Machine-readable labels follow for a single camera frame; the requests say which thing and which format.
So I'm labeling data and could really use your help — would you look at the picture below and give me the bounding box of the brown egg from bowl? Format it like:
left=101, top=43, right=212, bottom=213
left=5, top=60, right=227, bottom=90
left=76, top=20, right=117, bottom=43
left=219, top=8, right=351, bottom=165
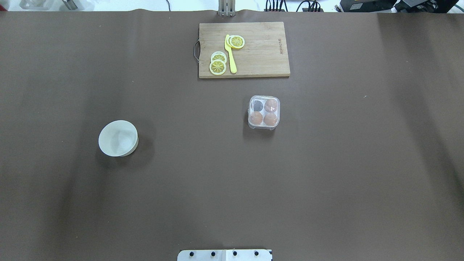
left=249, top=111, right=263, bottom=125

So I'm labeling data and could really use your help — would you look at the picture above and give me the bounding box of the clear plastic egg box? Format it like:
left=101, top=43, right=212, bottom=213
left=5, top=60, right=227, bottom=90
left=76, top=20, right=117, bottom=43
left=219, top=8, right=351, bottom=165
left=247, top=95, right=281, bottom=131

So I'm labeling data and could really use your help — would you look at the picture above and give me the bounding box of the brown egg front slot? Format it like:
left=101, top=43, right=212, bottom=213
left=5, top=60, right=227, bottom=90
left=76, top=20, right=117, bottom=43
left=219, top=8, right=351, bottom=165
left=263, top=113, right=278, bottom=126

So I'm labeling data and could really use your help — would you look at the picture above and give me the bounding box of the brown egg slot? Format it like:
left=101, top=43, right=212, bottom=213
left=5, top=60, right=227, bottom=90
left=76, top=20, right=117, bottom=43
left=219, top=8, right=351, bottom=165
left=265, top=99, right=279, bottom=113
left=263, top=113, right=278, bottom=126

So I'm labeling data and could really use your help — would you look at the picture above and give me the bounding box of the brown egg rear slot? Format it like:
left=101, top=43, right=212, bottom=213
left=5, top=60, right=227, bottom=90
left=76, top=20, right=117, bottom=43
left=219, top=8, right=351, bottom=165
left=265, top=99, right=279, bottom=113

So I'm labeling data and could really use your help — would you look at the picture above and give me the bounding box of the yellow plastic knife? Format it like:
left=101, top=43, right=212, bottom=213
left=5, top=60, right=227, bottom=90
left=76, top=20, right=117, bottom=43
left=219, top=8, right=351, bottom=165
left=224, top=34, right=237, bottom=74

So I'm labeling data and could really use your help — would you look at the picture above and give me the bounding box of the bamboo cutting board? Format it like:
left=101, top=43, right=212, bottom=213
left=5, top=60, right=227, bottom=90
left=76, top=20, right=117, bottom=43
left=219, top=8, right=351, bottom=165
left=198, top=22, right=290, bottom=79

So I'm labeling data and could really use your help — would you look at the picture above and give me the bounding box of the white ceramic bowl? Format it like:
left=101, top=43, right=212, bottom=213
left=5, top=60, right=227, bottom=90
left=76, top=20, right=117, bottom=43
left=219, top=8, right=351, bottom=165
left=98, top=120, right=139, bottom=157

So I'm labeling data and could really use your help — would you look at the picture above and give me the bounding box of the lemon slice near handle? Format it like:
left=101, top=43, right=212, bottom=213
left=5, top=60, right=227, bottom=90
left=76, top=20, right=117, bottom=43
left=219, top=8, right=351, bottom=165
left=226, top=35, right=245, bottom=49

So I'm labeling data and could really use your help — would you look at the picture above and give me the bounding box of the aluminium frame post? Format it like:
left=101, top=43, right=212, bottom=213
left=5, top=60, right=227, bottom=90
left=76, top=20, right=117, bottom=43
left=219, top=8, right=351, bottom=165
left=218, top=0, right=236, bottom=17

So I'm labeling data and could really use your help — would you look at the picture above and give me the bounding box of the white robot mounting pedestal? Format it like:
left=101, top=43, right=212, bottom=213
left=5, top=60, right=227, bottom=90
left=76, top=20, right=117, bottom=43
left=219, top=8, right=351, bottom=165
left=177, top=249, right=273, bottom=261

